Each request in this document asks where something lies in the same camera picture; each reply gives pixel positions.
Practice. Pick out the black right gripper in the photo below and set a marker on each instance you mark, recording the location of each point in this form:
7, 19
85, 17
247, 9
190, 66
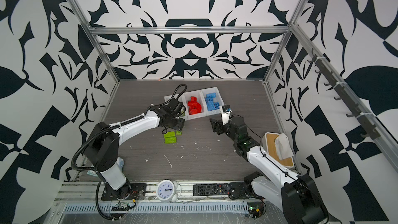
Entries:
217, 125

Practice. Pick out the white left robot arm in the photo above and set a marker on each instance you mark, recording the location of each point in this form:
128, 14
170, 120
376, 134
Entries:
100, 151

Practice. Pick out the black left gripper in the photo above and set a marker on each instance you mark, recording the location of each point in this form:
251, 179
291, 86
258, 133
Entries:
181, 124

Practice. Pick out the electronics board right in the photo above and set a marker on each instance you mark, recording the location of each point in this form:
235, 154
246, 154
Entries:
256, 209

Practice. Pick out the aluminium frame crossbar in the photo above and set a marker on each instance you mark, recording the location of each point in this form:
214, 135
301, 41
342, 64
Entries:
187, 30

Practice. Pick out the black hook rail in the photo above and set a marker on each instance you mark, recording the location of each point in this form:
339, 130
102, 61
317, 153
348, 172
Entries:
346, 94

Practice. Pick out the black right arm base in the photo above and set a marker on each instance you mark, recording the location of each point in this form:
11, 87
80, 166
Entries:
241, 190

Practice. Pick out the electronics board left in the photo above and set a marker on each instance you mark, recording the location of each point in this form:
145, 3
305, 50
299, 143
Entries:
123, 207

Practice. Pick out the white middle storage bin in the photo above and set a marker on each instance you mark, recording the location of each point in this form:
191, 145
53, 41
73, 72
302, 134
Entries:
197, 94

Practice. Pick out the blue lego brick studs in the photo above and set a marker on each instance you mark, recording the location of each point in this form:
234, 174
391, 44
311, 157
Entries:
211, 95

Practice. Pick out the green slanted lego brick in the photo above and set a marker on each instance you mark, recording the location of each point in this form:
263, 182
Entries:
170, 140

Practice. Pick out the white storage bin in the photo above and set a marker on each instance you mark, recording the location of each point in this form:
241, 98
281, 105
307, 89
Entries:
197, 94
219, 99
168, 98

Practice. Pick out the black remote control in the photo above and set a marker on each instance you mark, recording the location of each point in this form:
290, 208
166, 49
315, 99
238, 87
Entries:
211, 190

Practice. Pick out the white left storage bin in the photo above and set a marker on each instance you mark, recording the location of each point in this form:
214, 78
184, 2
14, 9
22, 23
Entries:
168, 98

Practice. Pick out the white right storage bin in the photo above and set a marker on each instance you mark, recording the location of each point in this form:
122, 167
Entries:
219, 99

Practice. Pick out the white analog clock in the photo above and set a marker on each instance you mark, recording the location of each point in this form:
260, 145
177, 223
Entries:
166, 190

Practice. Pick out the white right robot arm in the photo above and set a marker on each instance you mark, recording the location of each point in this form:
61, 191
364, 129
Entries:
297, 196

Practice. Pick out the electronics board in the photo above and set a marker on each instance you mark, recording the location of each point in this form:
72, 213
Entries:
256, 209
123, 207

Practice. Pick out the blue lego brick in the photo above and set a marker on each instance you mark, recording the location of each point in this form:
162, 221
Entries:
212, 106

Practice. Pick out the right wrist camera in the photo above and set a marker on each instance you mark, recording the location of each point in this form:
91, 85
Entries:
225, 114

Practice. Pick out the white perforated cable tray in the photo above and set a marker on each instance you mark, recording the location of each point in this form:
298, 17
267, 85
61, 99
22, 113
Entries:
166, 208

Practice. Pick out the red D-shaped lego piece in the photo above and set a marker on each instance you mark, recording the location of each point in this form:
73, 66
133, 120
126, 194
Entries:
194, 106

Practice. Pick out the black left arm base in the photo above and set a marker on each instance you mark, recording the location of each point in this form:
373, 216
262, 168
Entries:
129, 191

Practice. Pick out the large green lego plate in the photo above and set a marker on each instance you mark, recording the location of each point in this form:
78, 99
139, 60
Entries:
169, 134

